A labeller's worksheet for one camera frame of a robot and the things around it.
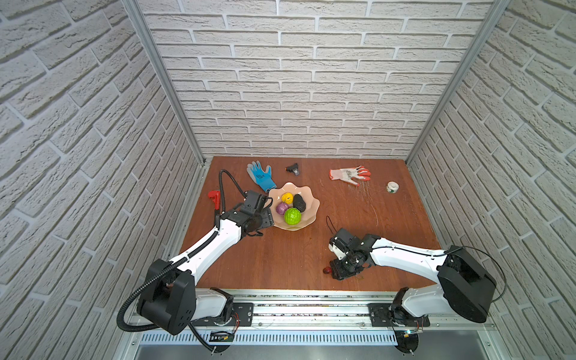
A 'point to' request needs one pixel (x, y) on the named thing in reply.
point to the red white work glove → (348, 175)
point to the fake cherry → (327, 270)
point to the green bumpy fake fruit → (292, 216)
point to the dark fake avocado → (298, 202)
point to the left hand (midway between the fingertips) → (264, 216)
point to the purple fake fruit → (281, 208)
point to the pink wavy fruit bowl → (307, 217)
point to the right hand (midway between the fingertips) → (338, 273)
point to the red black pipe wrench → (215, 196)
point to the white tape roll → (392, 187)
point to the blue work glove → (263, 178)
